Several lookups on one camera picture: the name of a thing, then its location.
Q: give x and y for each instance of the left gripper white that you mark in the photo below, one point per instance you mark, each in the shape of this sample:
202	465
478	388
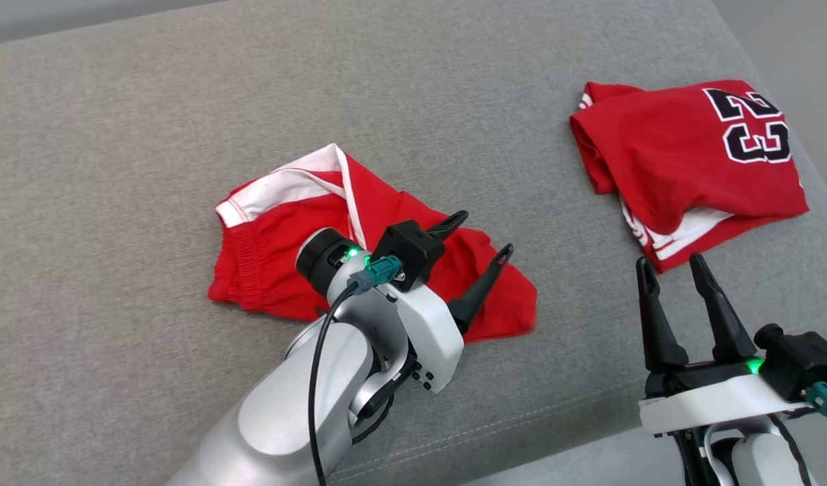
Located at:
433	344

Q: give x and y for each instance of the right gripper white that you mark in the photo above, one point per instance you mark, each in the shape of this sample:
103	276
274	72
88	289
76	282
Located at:
710	405

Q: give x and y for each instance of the red white number jersey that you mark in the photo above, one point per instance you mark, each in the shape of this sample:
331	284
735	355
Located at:
656	155

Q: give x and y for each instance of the red shorts white stripe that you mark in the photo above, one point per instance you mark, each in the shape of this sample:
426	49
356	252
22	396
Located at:
271	243

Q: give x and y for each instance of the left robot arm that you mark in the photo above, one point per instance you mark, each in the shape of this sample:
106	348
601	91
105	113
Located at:
285	418

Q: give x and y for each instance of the grey fabric sofa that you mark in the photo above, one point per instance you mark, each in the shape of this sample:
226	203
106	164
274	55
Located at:
150	169

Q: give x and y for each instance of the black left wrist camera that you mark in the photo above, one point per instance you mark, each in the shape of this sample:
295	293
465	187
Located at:
406	250

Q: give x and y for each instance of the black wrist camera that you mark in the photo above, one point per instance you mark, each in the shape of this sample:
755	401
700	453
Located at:
805	361
406	250

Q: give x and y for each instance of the teal left camera connector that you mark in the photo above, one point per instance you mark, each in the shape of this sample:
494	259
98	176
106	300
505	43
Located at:
379	271

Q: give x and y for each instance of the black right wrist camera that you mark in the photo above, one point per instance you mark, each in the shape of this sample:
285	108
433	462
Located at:
805	361

